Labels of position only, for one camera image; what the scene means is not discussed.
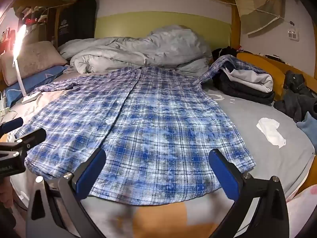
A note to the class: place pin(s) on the blue plaid shirt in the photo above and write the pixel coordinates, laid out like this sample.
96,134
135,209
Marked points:
148,133

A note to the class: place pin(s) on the black folded clothes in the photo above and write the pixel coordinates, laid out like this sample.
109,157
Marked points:
242,91

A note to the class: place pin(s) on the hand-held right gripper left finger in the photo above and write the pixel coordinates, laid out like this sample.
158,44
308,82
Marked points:
90,173

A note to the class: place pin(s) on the light blue cloth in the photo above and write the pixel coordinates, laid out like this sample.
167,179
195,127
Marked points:
308,126

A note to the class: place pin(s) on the orange wooden bed rail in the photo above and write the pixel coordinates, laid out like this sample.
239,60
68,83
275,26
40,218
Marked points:
262,69

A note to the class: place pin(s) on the dark grey crumpled clothes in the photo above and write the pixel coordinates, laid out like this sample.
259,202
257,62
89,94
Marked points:
294,96

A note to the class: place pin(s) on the beige pillow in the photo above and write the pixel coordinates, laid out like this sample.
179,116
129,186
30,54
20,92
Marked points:
32,59

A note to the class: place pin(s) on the white tissue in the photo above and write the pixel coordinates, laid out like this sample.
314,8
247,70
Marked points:
271,131

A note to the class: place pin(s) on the pink patterned cloth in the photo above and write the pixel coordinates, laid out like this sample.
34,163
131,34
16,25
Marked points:
303,210

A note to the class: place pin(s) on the white desk lamp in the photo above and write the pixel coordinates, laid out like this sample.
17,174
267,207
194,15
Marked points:
21,54

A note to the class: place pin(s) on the blue pillow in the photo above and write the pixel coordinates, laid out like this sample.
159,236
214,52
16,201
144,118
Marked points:
29,84

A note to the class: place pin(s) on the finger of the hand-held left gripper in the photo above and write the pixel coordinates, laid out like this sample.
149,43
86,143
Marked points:
32,137
11,125

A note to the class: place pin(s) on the grey duvet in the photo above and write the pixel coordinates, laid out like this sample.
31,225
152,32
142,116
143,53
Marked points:
138,52

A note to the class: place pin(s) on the pale patchwork curtain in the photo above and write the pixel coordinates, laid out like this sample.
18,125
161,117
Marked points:
262,12

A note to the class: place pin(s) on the white wall socket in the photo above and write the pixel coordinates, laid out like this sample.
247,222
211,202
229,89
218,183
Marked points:
293,34

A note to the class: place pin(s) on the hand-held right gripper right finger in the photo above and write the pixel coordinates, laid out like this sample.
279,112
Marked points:
223,176

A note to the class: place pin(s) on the black clothing heap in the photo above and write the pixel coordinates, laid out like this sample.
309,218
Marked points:
223,53

